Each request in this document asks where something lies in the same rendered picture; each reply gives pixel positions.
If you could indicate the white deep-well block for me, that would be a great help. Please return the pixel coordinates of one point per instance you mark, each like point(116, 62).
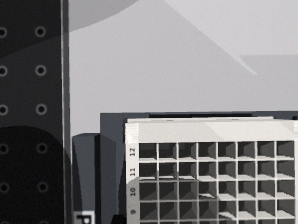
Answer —
point(175, 178)

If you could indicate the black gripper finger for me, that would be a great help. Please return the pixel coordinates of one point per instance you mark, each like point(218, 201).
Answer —
point(119, 219)

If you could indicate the dark grey perforated base plate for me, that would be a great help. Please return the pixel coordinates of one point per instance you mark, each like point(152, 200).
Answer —
point(31, 113)

